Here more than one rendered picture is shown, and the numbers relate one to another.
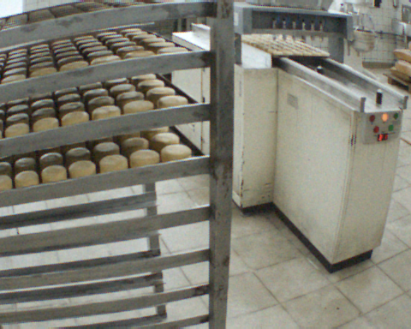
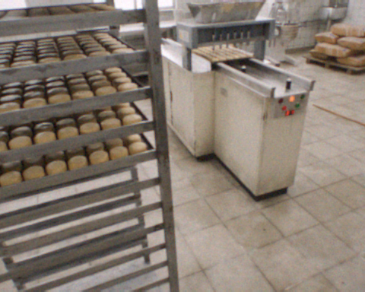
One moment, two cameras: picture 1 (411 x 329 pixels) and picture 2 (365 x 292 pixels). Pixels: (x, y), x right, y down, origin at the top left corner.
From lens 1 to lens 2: 0.12 m
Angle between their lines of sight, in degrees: 6
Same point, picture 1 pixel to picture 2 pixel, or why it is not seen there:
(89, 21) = (61, 68)
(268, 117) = (208, 103)
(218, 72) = (155, 102)
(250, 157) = (198, 127)
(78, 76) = (61, 108)
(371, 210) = (282, 160)
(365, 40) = (289, 32)
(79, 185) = (74, 174)
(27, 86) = (20, 115)
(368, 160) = (277, 128)
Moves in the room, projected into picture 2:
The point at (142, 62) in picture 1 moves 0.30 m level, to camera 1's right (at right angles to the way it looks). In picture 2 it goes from (106, 98) to (232, 92)
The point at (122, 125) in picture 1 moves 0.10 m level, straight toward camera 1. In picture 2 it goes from (99, 137) to (97, 157)
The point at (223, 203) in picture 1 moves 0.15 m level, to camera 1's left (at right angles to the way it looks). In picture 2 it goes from (166, 176) to (112, 178)
